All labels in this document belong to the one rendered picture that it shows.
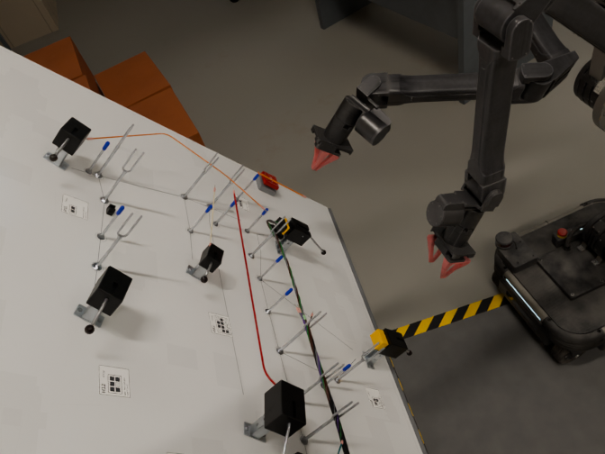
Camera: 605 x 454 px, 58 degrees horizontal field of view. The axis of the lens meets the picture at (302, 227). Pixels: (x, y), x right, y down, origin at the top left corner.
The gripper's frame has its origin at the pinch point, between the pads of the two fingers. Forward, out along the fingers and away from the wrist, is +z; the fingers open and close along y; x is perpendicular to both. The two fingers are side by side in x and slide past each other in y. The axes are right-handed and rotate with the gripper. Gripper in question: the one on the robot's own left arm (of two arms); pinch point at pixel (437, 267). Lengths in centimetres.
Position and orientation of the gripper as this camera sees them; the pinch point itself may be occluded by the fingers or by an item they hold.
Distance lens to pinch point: 136.5
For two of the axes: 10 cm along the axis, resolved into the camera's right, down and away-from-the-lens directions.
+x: 9.0, -0.3, 4.3
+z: -2.6, 7.6, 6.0
